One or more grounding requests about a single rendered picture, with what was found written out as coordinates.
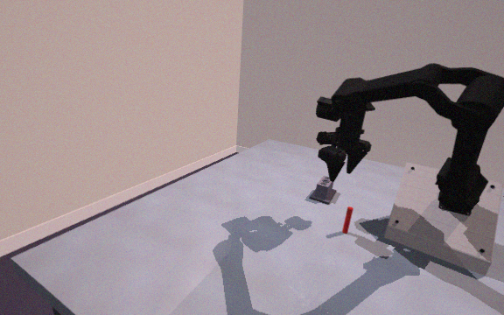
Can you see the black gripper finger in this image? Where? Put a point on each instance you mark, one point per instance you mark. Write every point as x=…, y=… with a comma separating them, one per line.
x=353, y=159
x=333, y=169

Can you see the red peg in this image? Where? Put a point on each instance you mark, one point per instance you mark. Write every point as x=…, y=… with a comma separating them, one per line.
x=347, y=220

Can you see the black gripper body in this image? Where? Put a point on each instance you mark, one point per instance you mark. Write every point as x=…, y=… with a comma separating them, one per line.
x=349, y=139

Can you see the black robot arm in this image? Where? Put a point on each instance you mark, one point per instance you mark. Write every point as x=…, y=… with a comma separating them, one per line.
x=459, y=181

